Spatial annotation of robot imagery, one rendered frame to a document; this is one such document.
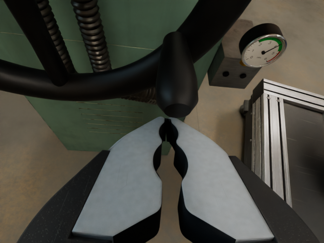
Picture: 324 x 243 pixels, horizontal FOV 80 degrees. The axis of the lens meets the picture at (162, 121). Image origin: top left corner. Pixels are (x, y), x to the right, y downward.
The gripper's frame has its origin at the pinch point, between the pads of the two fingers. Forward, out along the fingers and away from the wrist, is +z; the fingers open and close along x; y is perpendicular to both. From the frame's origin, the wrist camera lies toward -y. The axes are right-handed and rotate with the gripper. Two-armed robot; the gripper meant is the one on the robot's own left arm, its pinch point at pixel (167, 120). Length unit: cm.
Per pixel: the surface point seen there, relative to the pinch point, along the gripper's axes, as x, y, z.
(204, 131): 24, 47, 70
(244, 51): 12.2, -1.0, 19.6
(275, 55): 17.4, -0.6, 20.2
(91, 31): -7.7, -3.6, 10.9
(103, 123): -17, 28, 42
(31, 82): -12.3, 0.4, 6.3
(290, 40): 99, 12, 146
